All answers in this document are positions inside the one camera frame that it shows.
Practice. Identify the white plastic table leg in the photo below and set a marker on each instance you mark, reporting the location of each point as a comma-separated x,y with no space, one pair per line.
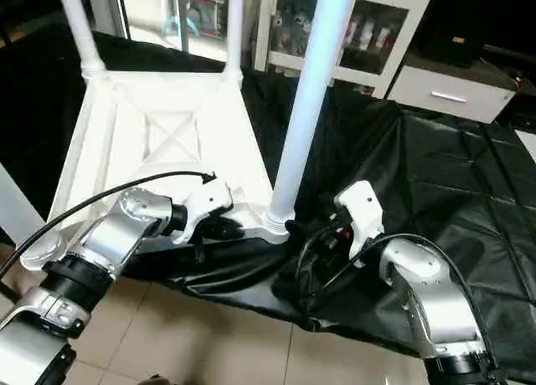
235,25
77,25
310,92
15,205

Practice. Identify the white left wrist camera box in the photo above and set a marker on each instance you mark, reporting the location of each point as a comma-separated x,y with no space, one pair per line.
208,202

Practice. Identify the white glass-door cabinet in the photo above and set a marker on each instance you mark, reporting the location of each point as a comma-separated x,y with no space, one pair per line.
368,33

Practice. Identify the white drawer unit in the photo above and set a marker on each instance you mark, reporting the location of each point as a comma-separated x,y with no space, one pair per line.
448,94

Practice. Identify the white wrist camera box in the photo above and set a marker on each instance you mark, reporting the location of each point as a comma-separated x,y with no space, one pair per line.
362,209
208,202

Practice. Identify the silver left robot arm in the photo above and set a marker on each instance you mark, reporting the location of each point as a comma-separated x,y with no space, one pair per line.
117,234

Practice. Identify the blue grey floor appliance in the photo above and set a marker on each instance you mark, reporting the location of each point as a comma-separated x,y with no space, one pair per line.
205,12

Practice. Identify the black work mat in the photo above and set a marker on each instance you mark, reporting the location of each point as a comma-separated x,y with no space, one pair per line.
435,192

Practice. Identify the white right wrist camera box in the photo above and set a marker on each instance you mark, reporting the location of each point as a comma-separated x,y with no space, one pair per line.
362,209

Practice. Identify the white plastic table top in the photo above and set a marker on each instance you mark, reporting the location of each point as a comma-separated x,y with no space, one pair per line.
167,134

